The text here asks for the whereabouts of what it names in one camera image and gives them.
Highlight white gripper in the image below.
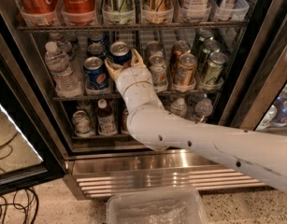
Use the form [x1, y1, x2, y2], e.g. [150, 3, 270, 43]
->
[105, 48, 153, 94]

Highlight blue pepsi can column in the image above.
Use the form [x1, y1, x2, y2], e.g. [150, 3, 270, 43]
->
[109, 41, 132, 68]

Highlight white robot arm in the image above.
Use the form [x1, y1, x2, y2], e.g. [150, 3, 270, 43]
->
[105, 49, 287, 192]

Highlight blue pepsi can front left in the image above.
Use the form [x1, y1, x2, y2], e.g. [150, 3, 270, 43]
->
[83, 57, 109, 91]

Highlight white green soda can front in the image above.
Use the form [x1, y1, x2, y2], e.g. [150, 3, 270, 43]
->
[149, 55, 168, 92]

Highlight white green soda can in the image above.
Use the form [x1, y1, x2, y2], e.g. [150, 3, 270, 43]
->
[145, 41, 164, 60]
[149, 55, 168, 92]

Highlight blue pepsi can second row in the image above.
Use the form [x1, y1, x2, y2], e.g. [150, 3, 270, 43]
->
[87, 43, 107, 60]

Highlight white green soda can rear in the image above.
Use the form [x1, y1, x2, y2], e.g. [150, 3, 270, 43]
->
[145, 41, 164, 60]

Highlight blue pepsi can back row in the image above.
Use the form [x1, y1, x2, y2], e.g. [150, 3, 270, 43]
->
[87, 32, 108, 45]

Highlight bronze soda can rear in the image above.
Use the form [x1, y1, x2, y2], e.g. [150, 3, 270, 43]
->
[170, 40, 191, 76]

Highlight bronze soda can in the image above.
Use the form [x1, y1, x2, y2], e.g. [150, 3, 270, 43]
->
[170, 40, 191, 76]
[173, 53, 197, 91]

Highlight clear water bottle middle shelf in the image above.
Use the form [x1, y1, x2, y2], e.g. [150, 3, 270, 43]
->
[45, 41, 83, 98]

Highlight orange can bottom shelf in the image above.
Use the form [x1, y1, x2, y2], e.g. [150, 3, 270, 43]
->
[122, 108, 129, 134]

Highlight bronze soda can front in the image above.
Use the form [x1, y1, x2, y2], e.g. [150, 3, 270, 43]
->
[173, 53, 197, 91]

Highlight green tall can top shelf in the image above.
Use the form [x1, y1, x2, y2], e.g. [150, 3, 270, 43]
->
[103, 0, 135, 24]

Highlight gold tall can top shelf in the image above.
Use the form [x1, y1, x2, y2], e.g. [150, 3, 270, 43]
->
[142, 0, 173, 24]

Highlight water bottle bottom shelf left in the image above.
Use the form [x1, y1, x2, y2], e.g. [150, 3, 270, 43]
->
[170, 97, 187, 118]

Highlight silver can bottom left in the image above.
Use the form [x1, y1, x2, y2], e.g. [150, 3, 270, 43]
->
[72, 110, 95, 138]

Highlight green soda can middle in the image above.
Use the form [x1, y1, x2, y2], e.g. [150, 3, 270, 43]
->
[197, 39, 220, 72]

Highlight water bottle bottom shelf right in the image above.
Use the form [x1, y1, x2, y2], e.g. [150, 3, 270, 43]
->
[189, 98, 213, 122]

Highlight white label bottle top shelf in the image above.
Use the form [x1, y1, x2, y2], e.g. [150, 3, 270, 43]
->
[178, 0, 211, 22]

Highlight steel fridge vent grille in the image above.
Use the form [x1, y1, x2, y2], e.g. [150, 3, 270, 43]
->
[65, 149, 264, 200]

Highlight open glass fridge door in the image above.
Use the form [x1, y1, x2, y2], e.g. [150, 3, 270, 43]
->
[0, 8, 65, 196]

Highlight right glass fridge door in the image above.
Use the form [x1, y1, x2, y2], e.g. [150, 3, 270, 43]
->
[231, 37, 287, 135]

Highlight pepsi can right compartment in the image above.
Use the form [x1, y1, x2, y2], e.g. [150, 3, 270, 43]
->
[272, 100, 287, 127]

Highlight water bottle behind front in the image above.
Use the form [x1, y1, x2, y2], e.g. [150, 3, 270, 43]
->
[49, 33, 76, 61]

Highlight brown drink bottle white cap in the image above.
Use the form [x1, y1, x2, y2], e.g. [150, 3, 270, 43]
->
[96, 99, 118, 136]

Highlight red coca-cola bottle right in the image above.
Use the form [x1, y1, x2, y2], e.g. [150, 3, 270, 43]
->
[63, 0, 95, 25]

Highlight red coca-cola bottle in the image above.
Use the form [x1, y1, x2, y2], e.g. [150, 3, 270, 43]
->
[21, 0, 58, 26]
[63, 0, 95, 25]

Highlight red coca-cola bottle left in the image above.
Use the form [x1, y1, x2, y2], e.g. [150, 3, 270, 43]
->
[21, 0, 58, 26]

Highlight clear plastic bin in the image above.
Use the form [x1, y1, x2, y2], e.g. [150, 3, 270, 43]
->
[106, 186, 208, 224]

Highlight middle wire shelf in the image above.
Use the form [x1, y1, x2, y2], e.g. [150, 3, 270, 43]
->
[53, 90, 221, 102]

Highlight wire shelf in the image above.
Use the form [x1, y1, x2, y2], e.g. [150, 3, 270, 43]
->
[18, 21, 248, 33]
[53, 90, 221, 102]

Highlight top wire shelf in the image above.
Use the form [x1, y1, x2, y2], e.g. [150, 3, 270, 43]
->
[18, 21, 248, 33]

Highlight black cables on floor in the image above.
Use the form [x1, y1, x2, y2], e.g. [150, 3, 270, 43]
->
[0, 186, 40, 224]

